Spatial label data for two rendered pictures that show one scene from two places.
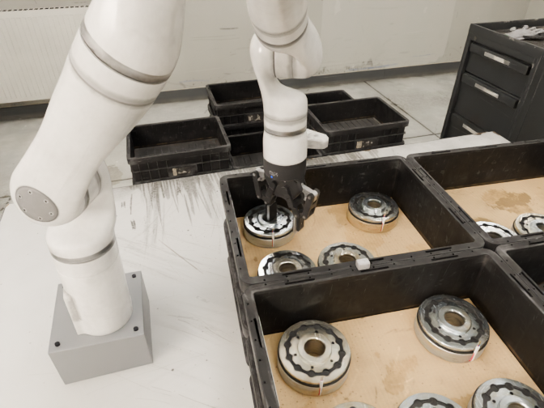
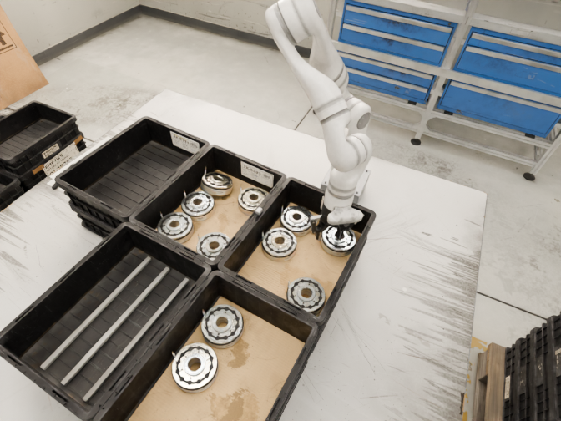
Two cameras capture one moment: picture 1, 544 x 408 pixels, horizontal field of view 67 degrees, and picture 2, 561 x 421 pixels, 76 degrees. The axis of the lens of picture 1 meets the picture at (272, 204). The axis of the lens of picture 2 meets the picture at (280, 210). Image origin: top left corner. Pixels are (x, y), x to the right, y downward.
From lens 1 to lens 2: 1.15 m
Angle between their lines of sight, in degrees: 83
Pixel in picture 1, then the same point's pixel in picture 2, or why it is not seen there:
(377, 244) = (282, 279)
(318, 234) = (315, 261)
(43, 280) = (399, 187)
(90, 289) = not seen: hidden behind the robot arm
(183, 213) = (423, 261)
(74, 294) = not seen: hidden behind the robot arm
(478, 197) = (259, 397)
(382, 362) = (231, 221)
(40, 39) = not seen: outside the picture
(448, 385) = (204, 230)
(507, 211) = (229, 393)
